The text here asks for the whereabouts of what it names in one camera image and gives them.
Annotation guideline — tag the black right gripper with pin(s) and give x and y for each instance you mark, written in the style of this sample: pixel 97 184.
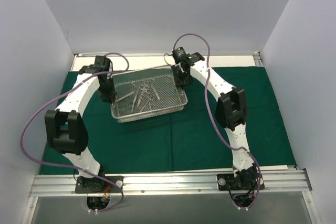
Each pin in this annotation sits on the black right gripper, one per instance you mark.
pixel 182 81

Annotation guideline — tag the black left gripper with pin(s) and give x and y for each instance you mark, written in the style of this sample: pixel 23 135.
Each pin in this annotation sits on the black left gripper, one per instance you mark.
pixel 107 95

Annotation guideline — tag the steel wire mesh tray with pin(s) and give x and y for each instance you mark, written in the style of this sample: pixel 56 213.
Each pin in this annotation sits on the steel wire mesh tray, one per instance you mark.
pixel 172 99

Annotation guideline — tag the steel surgical forceps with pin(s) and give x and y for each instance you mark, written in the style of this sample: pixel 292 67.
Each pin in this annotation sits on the steel surgical forceps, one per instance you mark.
pixel 139 103

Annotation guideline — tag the steel surgical scissors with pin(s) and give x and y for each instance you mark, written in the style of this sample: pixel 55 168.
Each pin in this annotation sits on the steel surgical scissors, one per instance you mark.
pixel 144 90

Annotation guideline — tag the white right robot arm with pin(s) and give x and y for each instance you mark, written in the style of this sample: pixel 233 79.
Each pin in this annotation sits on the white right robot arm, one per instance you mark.
pixel 231 107

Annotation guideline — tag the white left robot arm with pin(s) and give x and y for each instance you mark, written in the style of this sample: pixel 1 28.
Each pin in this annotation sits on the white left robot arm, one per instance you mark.
pixel 65 128

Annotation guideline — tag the steel tweezers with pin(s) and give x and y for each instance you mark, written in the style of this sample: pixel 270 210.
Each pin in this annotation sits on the steel tweezers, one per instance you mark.
pixel 125 96

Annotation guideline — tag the steel scalpel handle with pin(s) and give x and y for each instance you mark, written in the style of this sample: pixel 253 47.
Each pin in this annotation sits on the steel scalpel handle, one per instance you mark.
pixel 155 91

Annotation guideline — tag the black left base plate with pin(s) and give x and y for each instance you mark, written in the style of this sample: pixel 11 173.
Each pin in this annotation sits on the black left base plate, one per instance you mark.
pixel 94 185

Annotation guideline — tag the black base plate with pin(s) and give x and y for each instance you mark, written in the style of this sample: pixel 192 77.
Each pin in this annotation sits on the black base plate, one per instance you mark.
pixel 237 182
pixel 94 185

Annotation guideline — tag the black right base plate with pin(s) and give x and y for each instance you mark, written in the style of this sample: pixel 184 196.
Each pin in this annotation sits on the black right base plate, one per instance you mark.
pixel 237 182

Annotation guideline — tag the aluminium front frame rail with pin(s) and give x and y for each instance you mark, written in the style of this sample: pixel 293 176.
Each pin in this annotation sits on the aluminium front frame rail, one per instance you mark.
pixel 277 179

